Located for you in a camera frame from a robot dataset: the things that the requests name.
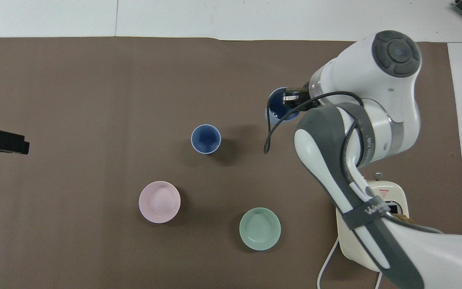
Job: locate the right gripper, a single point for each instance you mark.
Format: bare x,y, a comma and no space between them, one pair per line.
306,93

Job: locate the blue cup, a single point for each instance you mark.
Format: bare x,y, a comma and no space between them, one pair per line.
275,112
206,139

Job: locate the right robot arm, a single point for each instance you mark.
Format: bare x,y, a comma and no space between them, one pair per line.
375,68

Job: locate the green bowl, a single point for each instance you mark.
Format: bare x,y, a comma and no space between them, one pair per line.
260,228

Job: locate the cream plastic device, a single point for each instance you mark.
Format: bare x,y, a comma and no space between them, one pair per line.
349,245

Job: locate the pink bowl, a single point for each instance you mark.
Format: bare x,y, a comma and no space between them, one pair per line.
159,202

